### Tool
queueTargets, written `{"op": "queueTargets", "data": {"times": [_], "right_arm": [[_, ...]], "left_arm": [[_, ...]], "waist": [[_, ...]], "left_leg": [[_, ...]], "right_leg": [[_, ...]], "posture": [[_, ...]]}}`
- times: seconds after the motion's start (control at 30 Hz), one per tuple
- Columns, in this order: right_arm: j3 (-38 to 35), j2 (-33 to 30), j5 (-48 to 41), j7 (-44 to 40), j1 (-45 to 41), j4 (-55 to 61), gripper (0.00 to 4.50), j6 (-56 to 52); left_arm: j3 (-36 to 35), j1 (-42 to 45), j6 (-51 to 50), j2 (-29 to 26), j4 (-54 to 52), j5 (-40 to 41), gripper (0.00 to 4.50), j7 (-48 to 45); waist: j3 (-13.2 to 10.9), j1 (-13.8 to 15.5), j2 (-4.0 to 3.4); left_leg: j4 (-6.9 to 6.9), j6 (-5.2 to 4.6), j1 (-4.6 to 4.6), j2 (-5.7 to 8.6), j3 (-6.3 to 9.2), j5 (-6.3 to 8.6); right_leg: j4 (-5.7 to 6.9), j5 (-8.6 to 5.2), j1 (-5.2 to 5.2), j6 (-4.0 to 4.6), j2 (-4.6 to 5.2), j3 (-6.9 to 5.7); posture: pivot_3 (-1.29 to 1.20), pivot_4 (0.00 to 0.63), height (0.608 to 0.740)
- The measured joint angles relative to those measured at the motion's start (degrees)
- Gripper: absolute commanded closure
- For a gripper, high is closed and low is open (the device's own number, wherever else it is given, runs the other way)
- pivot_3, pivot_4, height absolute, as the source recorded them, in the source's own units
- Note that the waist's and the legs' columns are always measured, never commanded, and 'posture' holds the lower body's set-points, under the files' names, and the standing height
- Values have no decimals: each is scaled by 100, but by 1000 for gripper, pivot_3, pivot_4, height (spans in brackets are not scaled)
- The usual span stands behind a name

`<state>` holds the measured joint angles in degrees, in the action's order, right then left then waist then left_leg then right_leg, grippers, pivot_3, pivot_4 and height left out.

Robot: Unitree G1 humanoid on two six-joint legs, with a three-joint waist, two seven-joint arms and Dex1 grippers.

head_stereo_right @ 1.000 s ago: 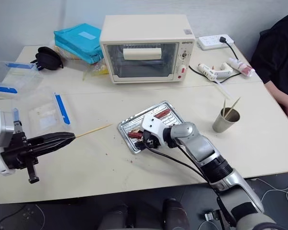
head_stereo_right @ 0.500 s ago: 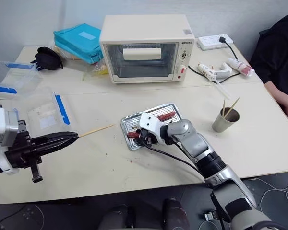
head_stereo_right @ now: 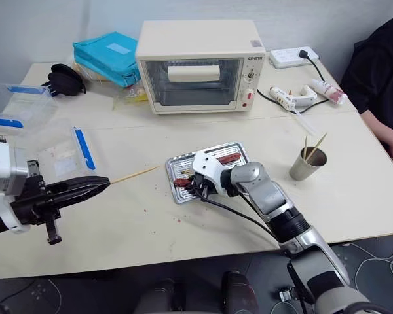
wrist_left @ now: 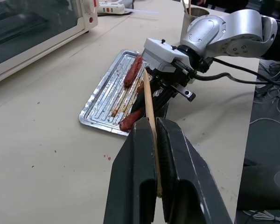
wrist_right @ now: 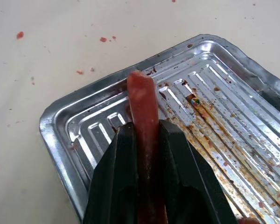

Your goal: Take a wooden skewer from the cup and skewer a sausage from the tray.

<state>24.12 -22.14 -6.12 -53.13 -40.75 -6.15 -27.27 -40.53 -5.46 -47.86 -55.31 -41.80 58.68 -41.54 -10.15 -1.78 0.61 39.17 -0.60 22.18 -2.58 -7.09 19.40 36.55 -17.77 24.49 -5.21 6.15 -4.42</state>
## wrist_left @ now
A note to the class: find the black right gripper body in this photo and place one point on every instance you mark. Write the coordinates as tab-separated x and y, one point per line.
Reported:
175	74

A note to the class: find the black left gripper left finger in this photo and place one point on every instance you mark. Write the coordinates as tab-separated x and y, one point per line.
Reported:
130	168

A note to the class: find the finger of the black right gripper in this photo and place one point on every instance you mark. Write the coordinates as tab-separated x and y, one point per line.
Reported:
137	102
159	105

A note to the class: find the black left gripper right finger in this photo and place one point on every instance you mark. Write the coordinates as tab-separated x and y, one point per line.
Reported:
186	177

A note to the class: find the dark red sausage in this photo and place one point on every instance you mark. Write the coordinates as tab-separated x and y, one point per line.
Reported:
140	88

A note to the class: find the short red sausage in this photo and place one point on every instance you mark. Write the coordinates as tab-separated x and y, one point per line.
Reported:
128	121

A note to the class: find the silver metal baking tray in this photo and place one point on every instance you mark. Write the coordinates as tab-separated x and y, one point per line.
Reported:
107	93

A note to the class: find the long red sausage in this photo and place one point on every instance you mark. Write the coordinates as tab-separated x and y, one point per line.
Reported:
133	71

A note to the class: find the steel cup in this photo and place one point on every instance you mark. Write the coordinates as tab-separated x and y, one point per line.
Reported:
189	19

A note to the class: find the pale wooden skewer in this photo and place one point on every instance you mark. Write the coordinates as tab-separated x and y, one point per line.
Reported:
184	5

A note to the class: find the brown wooden skewer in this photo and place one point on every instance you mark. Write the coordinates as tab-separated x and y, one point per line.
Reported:
190	5

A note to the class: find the white power strip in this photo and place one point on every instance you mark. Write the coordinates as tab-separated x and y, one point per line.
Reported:
112	9

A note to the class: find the white toaster oven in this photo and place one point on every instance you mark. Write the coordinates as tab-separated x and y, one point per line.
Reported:
37	35

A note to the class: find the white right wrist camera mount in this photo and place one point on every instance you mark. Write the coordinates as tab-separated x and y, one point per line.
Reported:
163	50

